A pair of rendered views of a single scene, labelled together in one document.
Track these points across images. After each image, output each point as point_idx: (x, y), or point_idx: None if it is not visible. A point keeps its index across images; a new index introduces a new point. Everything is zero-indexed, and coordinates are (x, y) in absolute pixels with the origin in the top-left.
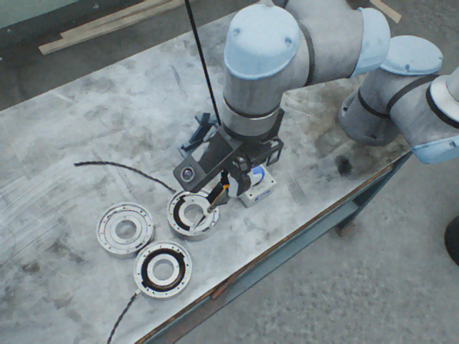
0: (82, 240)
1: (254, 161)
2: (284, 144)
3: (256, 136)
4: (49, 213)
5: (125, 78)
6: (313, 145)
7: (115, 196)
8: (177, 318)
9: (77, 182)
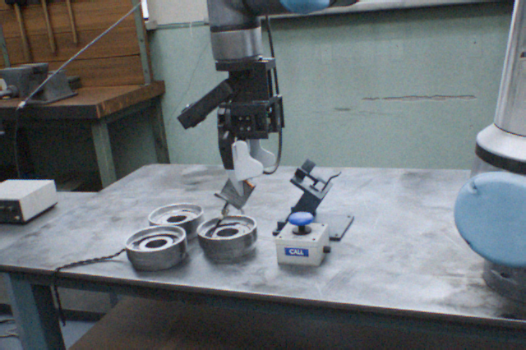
0: None
1: (231, 109)
2: (389, 249)
3: (223, 62)
4: (163, 205)
5: (323, 174)
6: (421, 262)
7: (207, 215)
8: None
9: (201, 201)
